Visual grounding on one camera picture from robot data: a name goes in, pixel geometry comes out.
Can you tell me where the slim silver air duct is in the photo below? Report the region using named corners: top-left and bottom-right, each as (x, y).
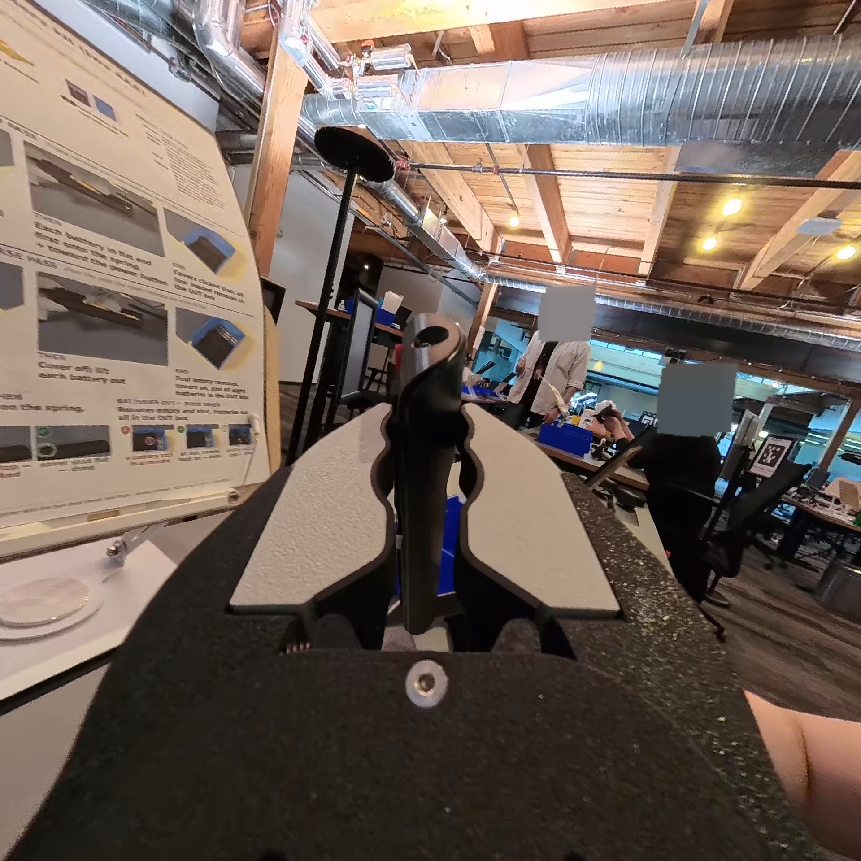
top-left (122, 0), bottom-right (501, 290)

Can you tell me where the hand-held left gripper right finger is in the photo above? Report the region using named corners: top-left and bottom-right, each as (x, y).
top-left (458, 404), bottom-right (622, 644)

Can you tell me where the person's right forearm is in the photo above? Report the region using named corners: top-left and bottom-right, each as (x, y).
top-left (746, 692), bottom-right (861, 857)

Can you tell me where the black remote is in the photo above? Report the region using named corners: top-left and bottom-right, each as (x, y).
top-left (388, 315), bottom-right (469, 636)

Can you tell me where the black office chair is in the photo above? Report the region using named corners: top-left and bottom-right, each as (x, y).
top-left (711, 458), bottom-right (811, 609)

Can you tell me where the large silver air duct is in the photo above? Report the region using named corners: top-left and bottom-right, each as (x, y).
top-left (302, 34), bottom-right (861, 152)

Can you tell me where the printed instruction poster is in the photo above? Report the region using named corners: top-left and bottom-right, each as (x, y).
top-left (0, 0), bottom-right (270, 535)

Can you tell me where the blue plastic bin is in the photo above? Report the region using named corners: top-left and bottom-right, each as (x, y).
top-left (440, 496), bottom-right (466, 582)
top-left (537, 422), bottom-right (594, 457)

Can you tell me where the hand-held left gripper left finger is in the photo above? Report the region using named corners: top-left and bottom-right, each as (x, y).
top-left (229, 404), bottom-right (400, 644)

